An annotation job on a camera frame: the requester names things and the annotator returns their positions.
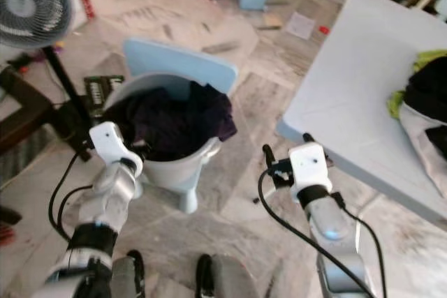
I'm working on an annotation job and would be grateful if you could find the dark purple garment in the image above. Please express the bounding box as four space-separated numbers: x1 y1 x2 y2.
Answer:
107 82 239 164

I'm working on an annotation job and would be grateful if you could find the black garment with grey lining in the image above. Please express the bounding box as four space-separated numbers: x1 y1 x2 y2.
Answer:
397 56 447 199

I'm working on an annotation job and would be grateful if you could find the white laundry hamper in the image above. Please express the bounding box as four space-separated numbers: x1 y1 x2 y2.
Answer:
101 73 223 215

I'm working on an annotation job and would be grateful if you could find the white plastic table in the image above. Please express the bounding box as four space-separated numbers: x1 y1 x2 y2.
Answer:
276 0 447 228

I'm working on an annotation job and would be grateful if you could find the green black carton box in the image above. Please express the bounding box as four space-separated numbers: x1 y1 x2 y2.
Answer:
84 75 125 119

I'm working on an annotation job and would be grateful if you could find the yellow-green cloth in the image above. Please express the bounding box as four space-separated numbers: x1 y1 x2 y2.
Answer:
386 48 435 121

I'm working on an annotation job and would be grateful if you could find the light blue hamper lid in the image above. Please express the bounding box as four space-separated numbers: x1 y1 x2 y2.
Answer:
122 36 239 98

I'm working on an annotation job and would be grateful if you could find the white paper sheet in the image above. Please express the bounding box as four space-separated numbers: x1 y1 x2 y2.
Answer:
284 11 317 40

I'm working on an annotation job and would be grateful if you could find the grey robot right leg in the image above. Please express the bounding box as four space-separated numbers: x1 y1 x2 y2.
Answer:
194 252 261 298

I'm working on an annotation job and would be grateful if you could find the grey robot leg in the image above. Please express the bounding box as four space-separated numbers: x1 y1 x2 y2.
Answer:
194 252 261 298
110 249 149 298

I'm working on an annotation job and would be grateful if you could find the small cardboard piece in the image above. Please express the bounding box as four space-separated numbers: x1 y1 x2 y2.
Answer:
256 15 284 32

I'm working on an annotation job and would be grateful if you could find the grey robot left leg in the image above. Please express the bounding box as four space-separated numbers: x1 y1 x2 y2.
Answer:
110 249 149 298

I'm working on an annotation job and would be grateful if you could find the dark wooden side table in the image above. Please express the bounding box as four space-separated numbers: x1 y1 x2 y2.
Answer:
0 64 74 228

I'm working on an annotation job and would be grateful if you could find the bare human foot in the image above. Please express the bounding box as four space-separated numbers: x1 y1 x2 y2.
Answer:
0 224 16 247

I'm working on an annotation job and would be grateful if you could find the grey standing fan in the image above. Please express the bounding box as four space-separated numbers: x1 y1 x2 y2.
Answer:
0 0 109 149

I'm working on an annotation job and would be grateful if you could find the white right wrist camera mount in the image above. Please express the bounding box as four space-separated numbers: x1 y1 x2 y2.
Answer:
288 142 332 198

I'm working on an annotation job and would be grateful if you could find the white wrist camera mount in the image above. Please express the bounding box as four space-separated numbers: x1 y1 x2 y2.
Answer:
89 122 145 172
288 142 332 198

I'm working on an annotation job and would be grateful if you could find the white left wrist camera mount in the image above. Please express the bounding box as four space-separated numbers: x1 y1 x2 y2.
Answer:
89 122 145 172

